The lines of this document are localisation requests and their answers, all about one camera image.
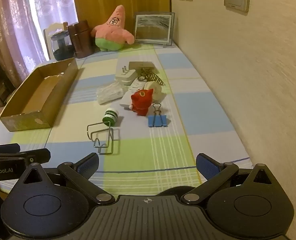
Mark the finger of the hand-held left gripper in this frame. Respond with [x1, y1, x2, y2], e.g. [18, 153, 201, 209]
[0, 148, 51, 165]
[0, 143, 21, 153]

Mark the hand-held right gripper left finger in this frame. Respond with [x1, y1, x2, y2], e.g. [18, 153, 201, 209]
[23, 153, 115, 205]

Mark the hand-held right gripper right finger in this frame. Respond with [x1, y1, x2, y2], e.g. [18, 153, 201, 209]
[181, 153, 273, 204]

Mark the metal wire hook rack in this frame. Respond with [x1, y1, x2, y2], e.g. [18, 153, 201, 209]
[87, 121, 121, 155]

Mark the green white small bottle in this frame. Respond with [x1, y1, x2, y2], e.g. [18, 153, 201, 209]
[102, 107, 119, 127]

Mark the brown cardboard box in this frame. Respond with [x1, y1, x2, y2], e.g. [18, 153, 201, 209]
[0, 57, 79, 132]

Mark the blue binder clip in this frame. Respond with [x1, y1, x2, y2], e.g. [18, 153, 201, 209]
[148, 103, 167, 128]

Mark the clear plastic swab box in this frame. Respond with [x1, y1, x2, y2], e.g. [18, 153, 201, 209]
[96, 81, 125, 105]

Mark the red fish toy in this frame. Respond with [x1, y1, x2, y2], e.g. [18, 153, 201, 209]
[128, 88, 154, 116]

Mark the cream fused plug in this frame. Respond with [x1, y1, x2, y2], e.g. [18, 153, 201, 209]
[144, 81, 166, 103]

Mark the white power adapter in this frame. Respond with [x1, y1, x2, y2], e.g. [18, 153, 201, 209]
[115, 66, 138, 85]

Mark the gold wall panel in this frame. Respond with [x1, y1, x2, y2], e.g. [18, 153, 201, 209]
[129, 61, 156, 71]

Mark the checkered tablecloth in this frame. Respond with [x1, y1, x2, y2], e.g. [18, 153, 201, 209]
[0, 44, 253, 195]

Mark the white power strip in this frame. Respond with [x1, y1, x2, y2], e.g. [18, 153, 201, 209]
[119, 77, 148, 105]

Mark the black yellow striped clip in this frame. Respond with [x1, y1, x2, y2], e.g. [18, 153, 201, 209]
[138, 69, 165, 85]

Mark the glass jar dark base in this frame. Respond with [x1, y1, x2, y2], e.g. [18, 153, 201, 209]
[50, 31, 76, 61]

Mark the lilac lace curtain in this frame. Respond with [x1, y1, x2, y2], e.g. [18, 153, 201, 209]
[0, 0, 79, 80]

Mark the brown metal thermos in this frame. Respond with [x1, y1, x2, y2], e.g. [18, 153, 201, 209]
[67, 20, 93, 59]

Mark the white wooden chair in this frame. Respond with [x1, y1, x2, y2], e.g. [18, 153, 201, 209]
[43, 22, 69, 60]

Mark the pink starfish plush toy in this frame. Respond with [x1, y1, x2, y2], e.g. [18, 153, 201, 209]
[91, 5, 135, 52]

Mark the glass picture frame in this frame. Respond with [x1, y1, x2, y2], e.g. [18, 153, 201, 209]
[133, 12, 175, 47]

